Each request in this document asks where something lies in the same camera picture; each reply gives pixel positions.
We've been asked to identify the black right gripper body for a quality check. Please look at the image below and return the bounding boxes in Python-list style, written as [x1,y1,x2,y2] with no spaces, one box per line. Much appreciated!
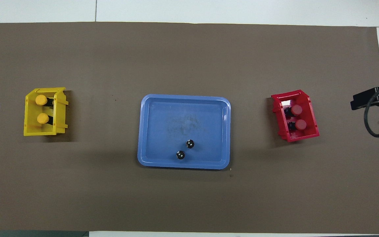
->
[353,87,379,107]

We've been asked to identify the yellow push button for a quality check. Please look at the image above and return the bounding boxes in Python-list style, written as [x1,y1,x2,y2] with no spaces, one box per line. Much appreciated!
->
[37,113,54,125]
[35,94,54,107]

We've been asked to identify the red push button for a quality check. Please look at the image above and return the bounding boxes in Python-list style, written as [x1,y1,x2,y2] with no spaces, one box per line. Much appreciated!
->
[284,105,303,118]
[287,119,308,131]

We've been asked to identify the blue plastic tray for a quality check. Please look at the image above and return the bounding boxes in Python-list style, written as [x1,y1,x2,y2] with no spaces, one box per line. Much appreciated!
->
[137,94,232,170]

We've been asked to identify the yellow plastic bin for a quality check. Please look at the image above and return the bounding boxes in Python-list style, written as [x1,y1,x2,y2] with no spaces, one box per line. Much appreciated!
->
[24,87,69,137]

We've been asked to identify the red plastic bin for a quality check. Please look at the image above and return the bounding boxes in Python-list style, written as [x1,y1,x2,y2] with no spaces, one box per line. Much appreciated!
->
[270,89,320,143]

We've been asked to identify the brown table mat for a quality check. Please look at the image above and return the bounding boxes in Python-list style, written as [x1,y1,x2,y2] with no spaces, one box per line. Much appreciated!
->
[0,22,379,234]

